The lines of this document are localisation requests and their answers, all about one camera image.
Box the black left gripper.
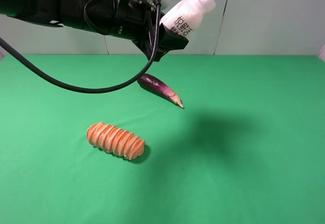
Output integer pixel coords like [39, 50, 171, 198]
[83, 0, 189, 58]

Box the white milk bottle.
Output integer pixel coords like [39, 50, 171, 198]
[159, 0, 216, 40]

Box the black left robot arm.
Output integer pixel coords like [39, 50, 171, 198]
[1, 0, 188, 61]

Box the purple eggplant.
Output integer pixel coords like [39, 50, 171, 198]
[137, 74, 184, 109]

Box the orange striped bread loaf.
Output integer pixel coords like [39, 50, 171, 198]
[86, 122, 145, 161]

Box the black left camera cable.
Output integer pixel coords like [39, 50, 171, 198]
[0, 0, 163, 94]

